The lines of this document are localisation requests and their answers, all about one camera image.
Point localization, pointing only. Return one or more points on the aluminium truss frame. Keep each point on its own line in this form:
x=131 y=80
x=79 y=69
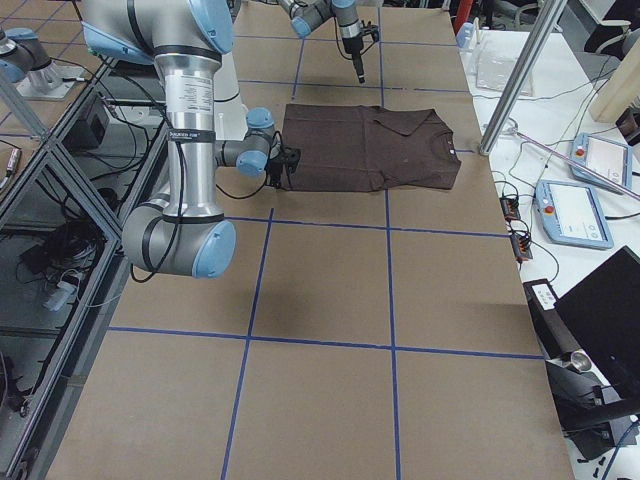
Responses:
x=62 y=263

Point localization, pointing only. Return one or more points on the black box white label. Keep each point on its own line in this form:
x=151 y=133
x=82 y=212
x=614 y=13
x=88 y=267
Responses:
x=552 y=332

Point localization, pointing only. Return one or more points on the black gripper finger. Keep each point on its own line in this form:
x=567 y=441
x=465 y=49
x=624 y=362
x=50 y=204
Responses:
x=358 y=67

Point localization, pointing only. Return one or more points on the teach pendant near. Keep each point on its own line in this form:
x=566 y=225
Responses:
x=571 y=215

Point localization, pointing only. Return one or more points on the silver metal cup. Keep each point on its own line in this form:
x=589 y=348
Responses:
x=579 y=362

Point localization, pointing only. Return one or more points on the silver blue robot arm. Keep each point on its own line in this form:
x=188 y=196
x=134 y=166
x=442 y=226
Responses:
x=307 y=16
x=181 y=230

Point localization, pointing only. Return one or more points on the teach pendant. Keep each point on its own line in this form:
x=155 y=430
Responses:
x=571 y=215
x=608 y=158

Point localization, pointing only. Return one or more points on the blue tape line lengthwise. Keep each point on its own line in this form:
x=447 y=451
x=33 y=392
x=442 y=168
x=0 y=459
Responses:
x=246 y=350

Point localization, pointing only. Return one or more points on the reacher stick white hook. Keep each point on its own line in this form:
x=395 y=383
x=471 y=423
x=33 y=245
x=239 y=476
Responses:
x=513 y=130

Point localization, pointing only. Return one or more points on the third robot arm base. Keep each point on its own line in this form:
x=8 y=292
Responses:
x=26 y=63

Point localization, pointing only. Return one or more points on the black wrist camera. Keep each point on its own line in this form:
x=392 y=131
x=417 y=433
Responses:
x=290 y=158
x=368 y=29

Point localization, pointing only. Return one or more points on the teach pendant far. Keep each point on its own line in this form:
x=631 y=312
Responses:
x=608 y=158

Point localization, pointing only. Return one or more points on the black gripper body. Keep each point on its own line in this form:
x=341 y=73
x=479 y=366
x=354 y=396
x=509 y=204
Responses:
x=350 y=45
x=275 y=172

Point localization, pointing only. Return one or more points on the brown t-shirt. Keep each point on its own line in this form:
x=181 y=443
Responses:
x=368 y=148

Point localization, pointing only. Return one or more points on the aluminium frame post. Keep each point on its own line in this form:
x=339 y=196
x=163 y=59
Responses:
x=548 y=16

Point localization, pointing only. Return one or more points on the orange black electronics board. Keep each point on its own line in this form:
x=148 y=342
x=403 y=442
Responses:
x=510 y=207

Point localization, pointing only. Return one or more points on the blue tape line crosswise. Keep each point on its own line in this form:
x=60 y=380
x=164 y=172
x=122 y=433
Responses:
x=327 y=343

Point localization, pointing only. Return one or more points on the clear plastic bag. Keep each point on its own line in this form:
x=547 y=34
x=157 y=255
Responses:
x=493 y=68

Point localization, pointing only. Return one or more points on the red object at corner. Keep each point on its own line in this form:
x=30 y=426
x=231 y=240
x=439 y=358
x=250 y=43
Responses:
x=462 y=13

